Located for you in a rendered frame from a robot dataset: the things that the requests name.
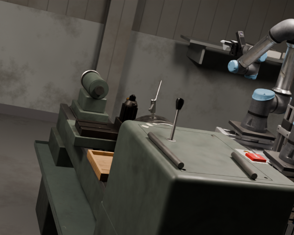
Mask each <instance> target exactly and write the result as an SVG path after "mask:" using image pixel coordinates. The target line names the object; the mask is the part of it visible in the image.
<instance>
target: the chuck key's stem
mask: <svg viewBox="0 0 294 235"><path fill-rule="evenodd" d="M152 103H154V106H153V108H152V110H151V118H153V119H154V114H155V108H156V99H151V104H152Z"/></svg>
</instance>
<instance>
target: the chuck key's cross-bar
mask: <svg viewBox="0 0 294 235"><path fill-rule="evenodd" d="M161 83H162V80H160V82H159V85H158V88H157V92H156V94H155V99H156V100H157V97H158V94H159V91H160V87H161ZM153 106H154V103H152V104H151V106H150V108H149V109H148V111H151V110H152V108H153Z"/></svg>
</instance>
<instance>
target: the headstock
mask: <svg viewBox="0 0 294 235"><path fill-rule="evenodd" d="M147 124H151V125H153V126H149V125H147ZM142 125H145V126H148V128H146V127H143V126H142ZM172 127H173V126H170V125H162V124H153V123H146V122H139V121H132V120H126V121H124V122H123V123H122V125H121V127H120V129H119V133H118V138H117V142H116V146H115V150H114V154H113V158H112V164H111V168H110V172H109V176H108V180H107V184H106V188H105V194H104V197H103V202H102V204H103V206H104V208H105V210H106V212H107V214H108V216H109V218H110V220H111V222H112V224H113V226H114V228H115V231H116V233H117V235H284V233H285V230H286V227H287V223H288V221H289V218H290V215H291V212H292V209H293V207H294V183H293V182H292V181H291V180H290V179H288V178H287V177H286V176H284V175H283V174H281V173H280V172H279V171H277V170H276V169H274V168H273V167H272V166H270V165H269V164H260V163H252V162H251V161H250V160H248V159H247V158H246V157H244V156H243V155H242V154H240V153H239V152H238V151H236V150H235V149H240V150H248V149H246V148H245V147H243V146H242V145H241V144H239V143H238V142H236V141H235V140H233V139H231V138H230V137H228V136H227V135H225V134H223V133H220V132H213V131H204V130H197V129H190V128H183V127H176V128H175V132H174V137H173V139H174V140H175V142H171V141H168V140H166V139H167V138H170V135H171V131H172ZM149 132H152V133H153V134H154V135H155V136H156V137H157V138H158V139H159V140H160V141H161V142H162V143H163V144H164V145H165V146H166V147H167V148H168V149H169V150H171V151H172V152H173V153H174V154H175V155H176V156H177V157H178V158H179V159H180V160H181V161H182V162H183V163H184V167H183V168H182V169H180V168H178V167H177V166H176V165H175V164H174V163H173V162H172V161H171V160H170V159H169V158H168V157H167V155H166V154H165V153H164V152H163V151H162V150H161V149H160V148H159V147H158V146H157V145H156V144H155V143H154V142H153V141H152V140H151V139H150V138H149V137H148V136H147V134H148V133H149ZM248 151H249V150H248ZM232 152H236V153H237V154H238V155H239V156H240V157H241V158H242V159H243V160H244V161H245V162H246V163H247V165H248V166H249V167H250V168H251V169H252V170H253V171H254V172H255V173H256V174H257V175H258V176H257V178H256V179H252V178H251V177H250V176H249V175H248V174H247V173H246V171H245V170H244V169H243V168H242V167H241V166H240V165H239V164H238V163H237V162H236V161H235V159H234V158H233V157H232V156H231V153H232Z"/></svg>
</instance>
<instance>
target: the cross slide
mask: <svg viewBox="0 0 294 235"><path fill-rule="evenodd" d="M75 127H76V129H77V131H78V133H79V135H80V136H82V137H90V138H101V139H108V140H117V138H118V133H119V130H118V129H117V127H116V126H115V125H114V124H112V123H105V122H98V121H91V120H84V119H77V118H76V121H75Z"/></svg>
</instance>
